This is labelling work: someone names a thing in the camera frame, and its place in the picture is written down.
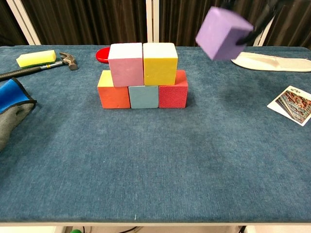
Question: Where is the red round disc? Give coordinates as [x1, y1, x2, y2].
[95, 47, 111, 65]

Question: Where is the red foam cube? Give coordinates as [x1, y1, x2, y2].
[158, 70, 189, 109]

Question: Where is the pink foam cube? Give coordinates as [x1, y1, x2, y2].
[107, 43, 144, 87]

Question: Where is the claw hammer black handle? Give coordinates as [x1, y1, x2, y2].
[0, 52, 78, 82]

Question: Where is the yellow foam cube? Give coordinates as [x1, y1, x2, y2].
[142, 43, 178, 86]

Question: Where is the printed picture card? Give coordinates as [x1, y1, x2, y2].
[266, 85, 311, 127]

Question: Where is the blue and grey cloth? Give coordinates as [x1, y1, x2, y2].
[0, 77, 38, 156]

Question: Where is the orange foam cube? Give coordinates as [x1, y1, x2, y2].
[97, 69, 131, 109]

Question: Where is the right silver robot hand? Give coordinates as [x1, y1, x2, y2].
[218, 0, 289, 47]

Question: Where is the light blue foam cube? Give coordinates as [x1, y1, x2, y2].
[128, 85, 160, 109]

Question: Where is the yellow sponge block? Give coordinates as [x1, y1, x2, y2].
[16, 50, 57, 68]

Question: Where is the white metal frame post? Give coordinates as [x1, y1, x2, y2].
[145, 0, 160, 47]
[252, 0, 282, 47]
[6, 0, 41, 46]

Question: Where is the dark blue table mat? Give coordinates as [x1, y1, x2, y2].
[0, 45, 311, 223]

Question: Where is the purple foam cube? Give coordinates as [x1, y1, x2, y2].
[195, 6, 255, 61]

